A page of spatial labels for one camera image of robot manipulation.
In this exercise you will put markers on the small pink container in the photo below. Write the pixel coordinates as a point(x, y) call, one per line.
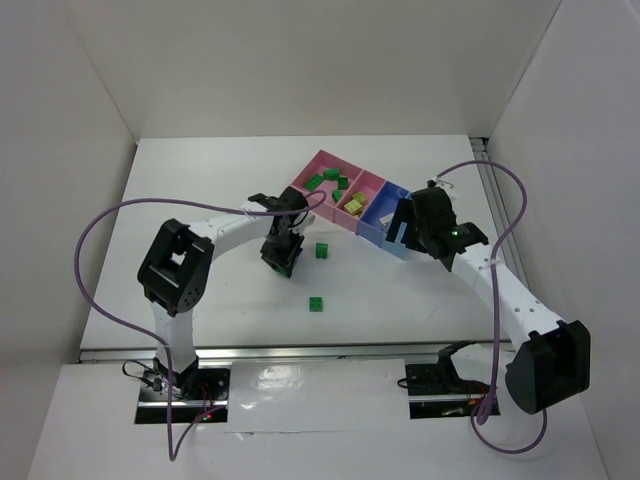
point(365, 182)

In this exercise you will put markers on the long green lego brick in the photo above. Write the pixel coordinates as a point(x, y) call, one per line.
point(278, 270)

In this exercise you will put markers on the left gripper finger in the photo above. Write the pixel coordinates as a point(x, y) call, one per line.
point(292, 253)
point(273, 255)

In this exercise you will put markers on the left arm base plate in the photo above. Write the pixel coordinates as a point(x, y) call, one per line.
point(209, 390)

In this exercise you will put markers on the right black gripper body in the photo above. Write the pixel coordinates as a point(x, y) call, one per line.
point(406, 226)

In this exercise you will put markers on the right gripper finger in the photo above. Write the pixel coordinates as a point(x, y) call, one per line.
point(410, 238)
point(404, 210)

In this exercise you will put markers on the small yellow lego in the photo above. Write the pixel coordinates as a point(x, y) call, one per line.
point(360, 197)

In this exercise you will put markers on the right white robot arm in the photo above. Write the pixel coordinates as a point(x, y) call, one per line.
point(552, 357)

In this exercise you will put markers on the yellow lego front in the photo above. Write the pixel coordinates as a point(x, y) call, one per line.
point(353, 208)

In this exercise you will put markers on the light blue container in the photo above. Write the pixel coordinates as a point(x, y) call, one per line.
point(396, 249)

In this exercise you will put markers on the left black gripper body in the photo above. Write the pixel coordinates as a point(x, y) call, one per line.
point(279, 257)

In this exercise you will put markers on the green square lego brick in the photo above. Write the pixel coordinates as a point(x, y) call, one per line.
point(321, 251)

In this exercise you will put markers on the green lego front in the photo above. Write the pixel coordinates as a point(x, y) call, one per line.
point(316, 304)

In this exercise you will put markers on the large pink container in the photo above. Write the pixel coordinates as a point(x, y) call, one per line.
point(321, 161)

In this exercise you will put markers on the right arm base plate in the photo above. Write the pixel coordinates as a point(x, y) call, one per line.
point(436, 391)

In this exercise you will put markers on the green lego plate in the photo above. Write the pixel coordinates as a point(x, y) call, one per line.
point(314, 182)

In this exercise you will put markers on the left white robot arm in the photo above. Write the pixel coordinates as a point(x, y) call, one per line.
point(175, 270)

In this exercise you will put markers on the green curved lego brick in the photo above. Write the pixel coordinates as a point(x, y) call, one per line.
point(337, 195)

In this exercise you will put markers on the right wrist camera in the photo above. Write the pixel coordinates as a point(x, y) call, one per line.
point(447, 186)

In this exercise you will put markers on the aluminium rail front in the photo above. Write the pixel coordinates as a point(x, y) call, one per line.
point(328, 351)

